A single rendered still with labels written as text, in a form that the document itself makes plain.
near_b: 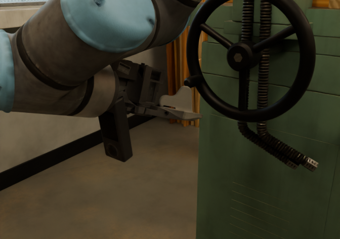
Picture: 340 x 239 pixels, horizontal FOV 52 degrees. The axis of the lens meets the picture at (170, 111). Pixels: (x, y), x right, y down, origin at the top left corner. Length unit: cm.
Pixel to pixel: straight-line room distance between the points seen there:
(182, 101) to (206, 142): 49
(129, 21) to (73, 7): 5
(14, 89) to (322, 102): 70
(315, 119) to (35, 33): 71
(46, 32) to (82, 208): 137
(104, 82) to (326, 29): 55
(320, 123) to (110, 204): 107
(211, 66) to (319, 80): 30
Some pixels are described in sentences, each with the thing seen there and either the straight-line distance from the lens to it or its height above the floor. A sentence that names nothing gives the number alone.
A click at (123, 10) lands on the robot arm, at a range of 35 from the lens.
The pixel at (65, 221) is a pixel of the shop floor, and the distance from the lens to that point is 163.
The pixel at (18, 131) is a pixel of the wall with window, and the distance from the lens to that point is 190.
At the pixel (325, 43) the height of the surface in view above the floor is 82.
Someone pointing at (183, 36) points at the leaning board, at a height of 64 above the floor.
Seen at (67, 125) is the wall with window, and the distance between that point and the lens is 208.
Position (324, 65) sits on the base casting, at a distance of 88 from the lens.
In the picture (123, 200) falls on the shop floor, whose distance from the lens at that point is 170.
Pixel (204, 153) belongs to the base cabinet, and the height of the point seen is 45.
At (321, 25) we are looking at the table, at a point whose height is 86.
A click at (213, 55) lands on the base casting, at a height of 76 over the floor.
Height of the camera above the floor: 95
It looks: 20 degrees down
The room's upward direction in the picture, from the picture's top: straight up
